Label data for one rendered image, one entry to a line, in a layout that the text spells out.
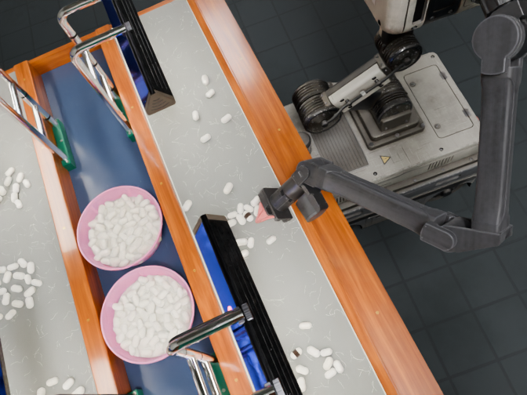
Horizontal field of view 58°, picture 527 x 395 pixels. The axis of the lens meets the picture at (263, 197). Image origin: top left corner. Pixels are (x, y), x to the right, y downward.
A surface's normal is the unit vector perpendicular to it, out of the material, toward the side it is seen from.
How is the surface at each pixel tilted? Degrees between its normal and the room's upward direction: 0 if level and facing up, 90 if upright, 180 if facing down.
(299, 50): 0
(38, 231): 0
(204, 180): 0
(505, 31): 49
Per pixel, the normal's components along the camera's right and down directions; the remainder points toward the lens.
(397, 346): -0.14, -0.38
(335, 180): -0.58, 0.21
